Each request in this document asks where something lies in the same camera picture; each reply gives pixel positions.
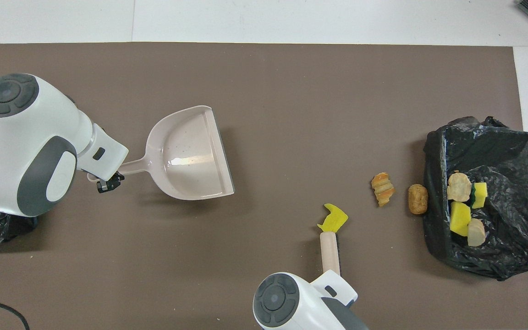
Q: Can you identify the brown oval bread roll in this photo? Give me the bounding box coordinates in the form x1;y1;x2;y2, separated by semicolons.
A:
408;184;429;215

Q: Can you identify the pale toast slice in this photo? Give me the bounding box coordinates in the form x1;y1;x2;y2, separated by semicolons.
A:
447;171;473;203

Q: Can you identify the pale ridged bread roll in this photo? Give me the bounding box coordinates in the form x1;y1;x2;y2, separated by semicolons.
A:
467;218;486;248

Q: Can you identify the brown table mat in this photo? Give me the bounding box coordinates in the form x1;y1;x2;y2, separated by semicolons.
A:
0;42;528;330

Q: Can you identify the beige plastic dustpan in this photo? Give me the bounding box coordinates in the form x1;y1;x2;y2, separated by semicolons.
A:
88;105;236;201

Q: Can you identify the plain yellow sponge block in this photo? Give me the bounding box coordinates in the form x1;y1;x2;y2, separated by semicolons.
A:
450;201;472;237

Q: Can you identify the yellow curved sponge scrap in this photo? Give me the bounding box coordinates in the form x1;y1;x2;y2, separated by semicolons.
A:
317;203;349;233

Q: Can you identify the orange striped croissant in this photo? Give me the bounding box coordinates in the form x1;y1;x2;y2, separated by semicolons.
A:
371;172;396;207

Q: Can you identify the beige hand brush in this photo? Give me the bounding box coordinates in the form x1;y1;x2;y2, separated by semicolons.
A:
320;231;341;275

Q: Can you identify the yellow sponge green backing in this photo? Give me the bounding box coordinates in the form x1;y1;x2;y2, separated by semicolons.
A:
471;182;489;209

